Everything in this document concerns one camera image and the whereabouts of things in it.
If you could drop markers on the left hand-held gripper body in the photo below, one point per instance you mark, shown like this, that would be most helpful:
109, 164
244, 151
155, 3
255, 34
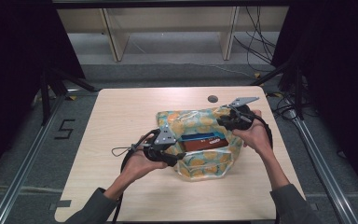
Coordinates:
164, 137

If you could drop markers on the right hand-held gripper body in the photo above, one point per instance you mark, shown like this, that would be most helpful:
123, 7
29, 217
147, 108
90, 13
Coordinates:
240, 119

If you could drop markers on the orange circle print tote bag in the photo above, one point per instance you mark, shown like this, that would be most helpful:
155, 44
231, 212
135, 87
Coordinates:
205, 161

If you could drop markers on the person's right hand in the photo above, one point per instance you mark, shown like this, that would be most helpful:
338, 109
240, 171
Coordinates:
256, 137

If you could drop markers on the person's left hand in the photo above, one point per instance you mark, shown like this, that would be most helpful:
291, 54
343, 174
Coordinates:
138, 165

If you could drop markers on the dark round table grommet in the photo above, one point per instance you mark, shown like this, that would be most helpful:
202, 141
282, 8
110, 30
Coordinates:
213, 99

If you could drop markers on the dark red flat box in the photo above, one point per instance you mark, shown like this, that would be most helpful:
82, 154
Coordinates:
199, 145

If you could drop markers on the blue flat box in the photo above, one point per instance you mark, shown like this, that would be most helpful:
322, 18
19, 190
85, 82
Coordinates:
199, 137

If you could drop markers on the yellow tape piece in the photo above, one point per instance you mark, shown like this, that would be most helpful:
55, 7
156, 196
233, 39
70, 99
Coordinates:
276, 95
72, 98
257, 75

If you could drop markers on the black metal stand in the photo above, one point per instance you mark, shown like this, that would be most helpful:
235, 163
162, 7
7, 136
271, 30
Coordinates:
46, 99
297, 90

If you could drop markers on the light wooden shelf unit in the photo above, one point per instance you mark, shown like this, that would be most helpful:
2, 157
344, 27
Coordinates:
174, 18

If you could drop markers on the black tape strip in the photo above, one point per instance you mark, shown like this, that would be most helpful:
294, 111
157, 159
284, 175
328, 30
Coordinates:
60, 204
313, 207

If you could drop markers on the black curtain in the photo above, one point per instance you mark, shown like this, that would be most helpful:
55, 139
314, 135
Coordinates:
12, 62
348, 77

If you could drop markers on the aluminium floor rail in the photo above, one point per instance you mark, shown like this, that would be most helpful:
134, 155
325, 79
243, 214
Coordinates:
320, 165
21, 174

